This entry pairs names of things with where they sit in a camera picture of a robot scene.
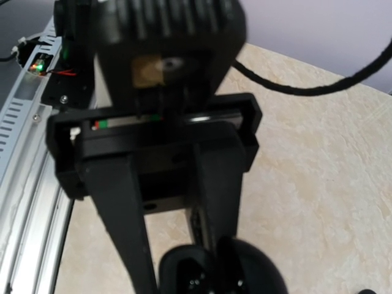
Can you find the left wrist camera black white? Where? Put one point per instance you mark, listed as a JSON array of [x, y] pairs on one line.
[[158, 56]]

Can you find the front aluminium rail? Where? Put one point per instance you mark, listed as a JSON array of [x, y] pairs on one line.
[[35, 212]]

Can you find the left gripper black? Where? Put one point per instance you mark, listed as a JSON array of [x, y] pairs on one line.
[[125, 162]]

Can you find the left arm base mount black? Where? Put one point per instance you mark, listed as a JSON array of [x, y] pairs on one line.
[[71, 79]]

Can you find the black round earbud case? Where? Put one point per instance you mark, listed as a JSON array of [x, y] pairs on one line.
[[235, 267]]

